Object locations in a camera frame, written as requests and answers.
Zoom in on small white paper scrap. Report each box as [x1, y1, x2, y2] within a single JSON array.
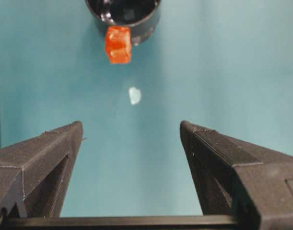
[[128, 86, 142, 105]]

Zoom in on black cup holder red handle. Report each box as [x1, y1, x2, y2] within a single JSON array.
[[85, 0, 161, 65]]

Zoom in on blue-green table cloth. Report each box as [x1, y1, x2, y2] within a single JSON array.
[[0, 0, 293, 219]]

